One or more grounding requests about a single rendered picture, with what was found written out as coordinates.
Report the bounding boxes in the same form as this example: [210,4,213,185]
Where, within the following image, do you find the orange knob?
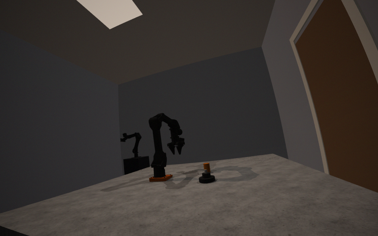
[203,163,211,172]

